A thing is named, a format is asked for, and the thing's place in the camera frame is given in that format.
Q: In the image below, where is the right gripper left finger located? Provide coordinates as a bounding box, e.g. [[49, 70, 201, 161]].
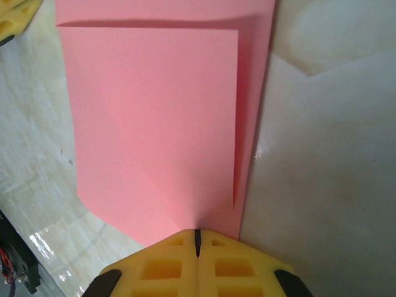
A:
[[82, 228, 199, 297]]

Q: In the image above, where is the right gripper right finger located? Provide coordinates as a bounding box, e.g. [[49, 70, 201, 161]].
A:
[[197, 228, 317, 297]]

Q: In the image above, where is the pink cloth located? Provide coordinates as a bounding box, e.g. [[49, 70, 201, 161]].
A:
[[55, 0, 277, 248]]

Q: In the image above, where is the aluminium mounting rail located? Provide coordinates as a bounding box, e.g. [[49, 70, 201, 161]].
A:
[[29, 261, 64, 297]]

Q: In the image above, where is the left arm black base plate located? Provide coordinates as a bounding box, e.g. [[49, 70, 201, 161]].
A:
[[0, 209, 41, 297]]

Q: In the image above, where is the left arm red wire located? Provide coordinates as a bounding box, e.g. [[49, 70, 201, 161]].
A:
[[0, 247, 15, 275]]

